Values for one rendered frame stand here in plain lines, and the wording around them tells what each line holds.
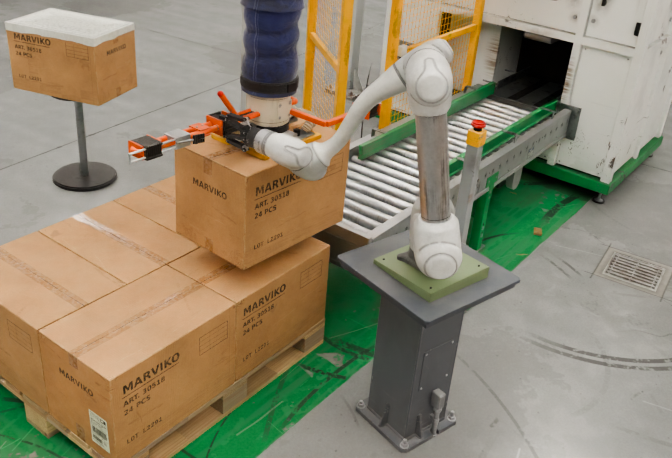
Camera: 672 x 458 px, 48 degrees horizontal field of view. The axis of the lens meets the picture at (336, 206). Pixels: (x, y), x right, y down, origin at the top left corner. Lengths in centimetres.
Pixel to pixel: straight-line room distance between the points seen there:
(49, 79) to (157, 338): 235
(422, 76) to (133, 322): 139
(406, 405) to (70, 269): 145
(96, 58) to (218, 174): 186
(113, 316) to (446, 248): 125
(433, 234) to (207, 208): 93
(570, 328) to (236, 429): 180
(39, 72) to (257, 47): 221
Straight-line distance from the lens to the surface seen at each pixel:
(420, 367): 299
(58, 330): 291
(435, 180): 245
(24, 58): 486
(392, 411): 320
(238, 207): 282
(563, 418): 354
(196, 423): 323
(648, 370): 398
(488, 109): 516
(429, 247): 251
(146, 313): 294
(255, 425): 325
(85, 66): 459
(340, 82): 413
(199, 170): 293
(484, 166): 418
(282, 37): 283
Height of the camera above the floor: 228
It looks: 28 degrees down
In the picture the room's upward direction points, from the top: 5 degrees clockwise
